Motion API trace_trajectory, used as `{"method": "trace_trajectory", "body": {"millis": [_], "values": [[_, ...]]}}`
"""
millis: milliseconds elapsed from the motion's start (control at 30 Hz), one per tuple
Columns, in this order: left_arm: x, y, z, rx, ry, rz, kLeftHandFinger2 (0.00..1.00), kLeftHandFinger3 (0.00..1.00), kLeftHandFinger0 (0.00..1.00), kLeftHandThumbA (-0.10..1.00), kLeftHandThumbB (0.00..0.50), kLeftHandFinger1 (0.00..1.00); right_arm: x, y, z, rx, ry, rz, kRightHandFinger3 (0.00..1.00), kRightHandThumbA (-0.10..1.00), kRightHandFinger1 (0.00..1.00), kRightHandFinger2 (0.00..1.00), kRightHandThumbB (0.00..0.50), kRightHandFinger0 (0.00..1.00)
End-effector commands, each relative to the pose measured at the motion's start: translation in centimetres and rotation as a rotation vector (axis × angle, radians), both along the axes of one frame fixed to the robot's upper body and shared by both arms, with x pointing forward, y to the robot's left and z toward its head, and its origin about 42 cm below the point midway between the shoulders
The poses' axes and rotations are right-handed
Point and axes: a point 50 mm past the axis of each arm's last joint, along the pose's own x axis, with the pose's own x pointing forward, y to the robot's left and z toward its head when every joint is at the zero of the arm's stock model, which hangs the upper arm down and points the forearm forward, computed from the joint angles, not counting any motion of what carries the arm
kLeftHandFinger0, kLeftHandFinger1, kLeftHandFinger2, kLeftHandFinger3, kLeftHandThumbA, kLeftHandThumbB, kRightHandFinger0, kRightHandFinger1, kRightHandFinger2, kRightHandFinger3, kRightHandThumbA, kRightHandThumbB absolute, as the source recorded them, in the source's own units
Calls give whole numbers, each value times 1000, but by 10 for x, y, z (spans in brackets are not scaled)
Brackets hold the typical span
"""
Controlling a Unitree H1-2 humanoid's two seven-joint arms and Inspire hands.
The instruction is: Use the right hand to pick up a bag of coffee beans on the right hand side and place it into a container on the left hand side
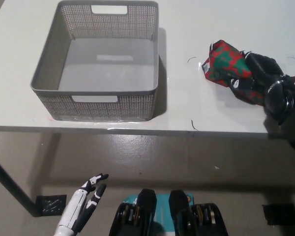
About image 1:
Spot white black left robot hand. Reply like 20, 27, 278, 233
58, 173, 110, 233

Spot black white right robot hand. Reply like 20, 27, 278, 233
230, 52, 295, 121

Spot red green coffee bean bag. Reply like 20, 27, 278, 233
202, 39, 295, 107

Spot black floor tape patch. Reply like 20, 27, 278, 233
262, 203, 295, 226
34, 194, 67, 217

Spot black metal table leg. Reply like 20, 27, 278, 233
0, 152, 42, 217

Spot black teal robot torso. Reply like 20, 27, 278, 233
109, 188, 229, 236

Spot grey perforated plastic basket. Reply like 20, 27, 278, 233
29, 0, 160, 122

